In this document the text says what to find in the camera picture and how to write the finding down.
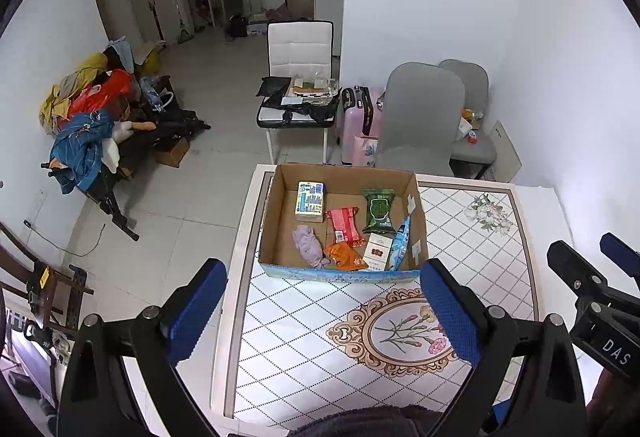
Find small grey chair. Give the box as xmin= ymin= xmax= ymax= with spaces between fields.
xmin=439 ymin=59 xmax=498 ymax=180

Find long blue packet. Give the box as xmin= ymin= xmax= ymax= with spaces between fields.
xmin=387 ymin=216 xmax=412 ymax=272

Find red snack packet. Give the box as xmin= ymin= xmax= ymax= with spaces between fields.
xmin=325 ymin=207 xmax=365 ymax=248

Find dark wooden chair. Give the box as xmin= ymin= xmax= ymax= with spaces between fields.
xmin=0 ymin=222 xmax=95 ymax=333

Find black backpack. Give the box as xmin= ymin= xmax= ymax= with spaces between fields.
xmin=223 ymin=16 xmax=248 ymax=40

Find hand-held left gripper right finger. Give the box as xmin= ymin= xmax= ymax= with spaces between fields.
xmin=420 ymin=259 xmax=588 ymax=437

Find white yellow plastic bag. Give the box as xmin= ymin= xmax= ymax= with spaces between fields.
xmin=457 ymin=110 xmax=483 ymax=140

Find person's dark fleece garment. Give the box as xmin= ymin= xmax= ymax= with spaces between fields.
xmin=287 ymin=404 xmax=441 ymax=437

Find white board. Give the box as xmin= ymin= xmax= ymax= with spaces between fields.
xmin=492 ymin=120 xmax=523 ymax=183

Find person's right forearm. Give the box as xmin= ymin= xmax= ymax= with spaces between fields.
xmin=587 ymin=367 xmax=640 ymax=437

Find white plush toy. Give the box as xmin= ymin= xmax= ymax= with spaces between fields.
xmin=102 ymin=120 xmax=156 ymax=175

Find yellow cloth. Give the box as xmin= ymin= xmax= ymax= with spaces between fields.
xmin=40 ymin=52 xmax=108 ymax=135

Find green wet wipes packet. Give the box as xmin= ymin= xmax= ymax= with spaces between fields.
xmin=361 ymin=188 xmax=397 ymax=234

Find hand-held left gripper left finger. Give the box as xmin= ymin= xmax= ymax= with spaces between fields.
xmin=57 ymin=258 xmax=228 ymax=437

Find flat black bag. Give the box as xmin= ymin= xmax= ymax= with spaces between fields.
xmin=256 ymin=76 xmax=291 ymax=99

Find small brown cardboard box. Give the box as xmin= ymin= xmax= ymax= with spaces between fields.
xmin=155 ymin=136 xmax=191 ymax=168

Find orange snack packet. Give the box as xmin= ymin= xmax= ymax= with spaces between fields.
xmin=324 ymin=242 xmax=368 ymax=271

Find white blue tissue pack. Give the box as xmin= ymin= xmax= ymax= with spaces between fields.
xmin=295 ymin=180 xmax=327 ymax=223

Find blue jacket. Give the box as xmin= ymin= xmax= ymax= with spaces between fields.
xmin=50 ymin=111 xmax=116 ymax=194

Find white cigarette pack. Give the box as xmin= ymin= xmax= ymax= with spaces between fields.
xmin=361 ymin=233 xmax=393 ymax=272

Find black floor cable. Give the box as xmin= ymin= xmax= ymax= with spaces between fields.
xmin=22 ymin=219 xmax=106 ymax=256

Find white padded chair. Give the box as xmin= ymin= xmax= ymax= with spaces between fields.
xmin=256 ymin=20 xmax=341 ymax=165

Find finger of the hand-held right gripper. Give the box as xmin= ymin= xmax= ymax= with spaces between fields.
xmin=600 ymin=233 xmax=640 ymax=292
xmin=546 ymin=240 xmax=610 ymax=305

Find red plastic bag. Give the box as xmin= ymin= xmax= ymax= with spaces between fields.
xmin=67 ymin=70 xmax=136 ymax=120

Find stack of papers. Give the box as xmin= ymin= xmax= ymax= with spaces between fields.
xmin=289 ymin=76 xmax=341 ymax=99

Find pink gift bag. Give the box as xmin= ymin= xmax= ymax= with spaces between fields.
xmin=353 ymin=134 xmax=379 ymax=168

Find purple cloth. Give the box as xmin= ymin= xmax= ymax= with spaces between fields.
xmin=292 ymin=224 xmax=331 ymax=268

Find large grey chair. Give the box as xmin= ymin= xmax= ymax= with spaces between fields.
xmin=376 ymin=62 xmax=466 ymax=176

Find pink suitcase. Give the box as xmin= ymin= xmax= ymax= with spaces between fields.
xmin=340 ymin=86 xmax=386 ymax=166

